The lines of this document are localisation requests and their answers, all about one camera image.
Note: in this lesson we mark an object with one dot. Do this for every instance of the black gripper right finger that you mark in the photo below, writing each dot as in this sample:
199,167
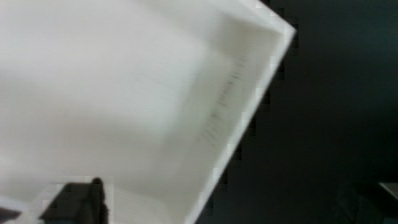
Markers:
366,204

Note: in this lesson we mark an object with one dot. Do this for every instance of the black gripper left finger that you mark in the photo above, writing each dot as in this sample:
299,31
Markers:
78,206

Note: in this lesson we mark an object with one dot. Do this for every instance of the white drawer front tagged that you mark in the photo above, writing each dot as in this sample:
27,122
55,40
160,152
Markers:
132,81

